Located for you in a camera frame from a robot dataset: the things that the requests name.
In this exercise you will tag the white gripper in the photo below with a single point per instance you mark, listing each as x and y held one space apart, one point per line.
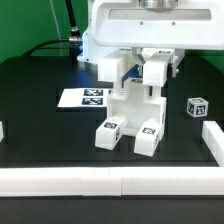
193 24

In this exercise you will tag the white chair back frame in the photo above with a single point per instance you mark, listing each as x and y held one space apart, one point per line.
117 64

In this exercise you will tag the white chair seat part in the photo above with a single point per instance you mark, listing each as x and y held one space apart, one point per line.
138 103

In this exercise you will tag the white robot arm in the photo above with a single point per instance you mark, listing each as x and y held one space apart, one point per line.
93 52

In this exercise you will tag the white marker base plate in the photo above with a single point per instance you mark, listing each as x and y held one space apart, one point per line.
84 97

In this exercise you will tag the white right rail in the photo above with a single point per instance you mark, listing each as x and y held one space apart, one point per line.
213 136

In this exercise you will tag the white rail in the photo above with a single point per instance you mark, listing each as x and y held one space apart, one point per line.
213 136
121 181

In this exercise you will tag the white front rail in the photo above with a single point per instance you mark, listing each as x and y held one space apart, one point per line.
121 181

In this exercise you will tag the white left rail stub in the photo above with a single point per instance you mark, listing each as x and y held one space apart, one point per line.
1 132

